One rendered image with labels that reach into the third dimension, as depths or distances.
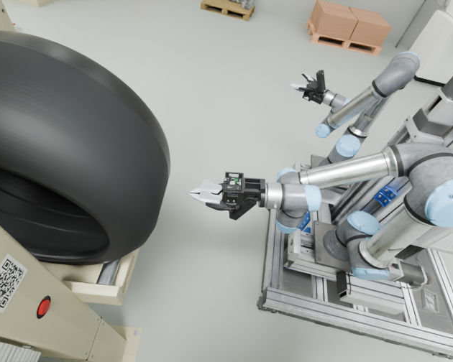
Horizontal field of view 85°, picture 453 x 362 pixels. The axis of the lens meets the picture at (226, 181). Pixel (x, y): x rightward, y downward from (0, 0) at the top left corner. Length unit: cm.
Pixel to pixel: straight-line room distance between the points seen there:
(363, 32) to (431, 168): 535
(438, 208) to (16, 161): 84
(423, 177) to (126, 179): 70
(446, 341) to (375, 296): 78
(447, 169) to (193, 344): 147
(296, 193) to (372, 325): 129
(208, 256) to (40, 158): 151
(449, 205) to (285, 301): 109
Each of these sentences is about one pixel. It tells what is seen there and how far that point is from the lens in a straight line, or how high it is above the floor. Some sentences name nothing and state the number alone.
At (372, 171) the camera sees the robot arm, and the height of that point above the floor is 124.
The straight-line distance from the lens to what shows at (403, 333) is 197.
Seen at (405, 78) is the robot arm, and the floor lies 131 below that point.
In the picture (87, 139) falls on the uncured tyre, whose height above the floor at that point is 140.
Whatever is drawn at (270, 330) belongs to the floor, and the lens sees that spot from 181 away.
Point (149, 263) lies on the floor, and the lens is 184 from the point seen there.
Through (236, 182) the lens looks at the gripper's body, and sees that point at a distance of 68.
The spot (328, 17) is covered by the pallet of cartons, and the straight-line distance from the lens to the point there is 577.
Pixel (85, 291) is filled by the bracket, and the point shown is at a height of 95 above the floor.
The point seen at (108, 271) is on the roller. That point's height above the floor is 92.
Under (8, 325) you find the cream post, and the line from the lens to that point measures 64.
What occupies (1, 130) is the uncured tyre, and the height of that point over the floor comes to 143.
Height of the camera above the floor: 170
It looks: 49 degrees down
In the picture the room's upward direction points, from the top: 13 degrees clockwise
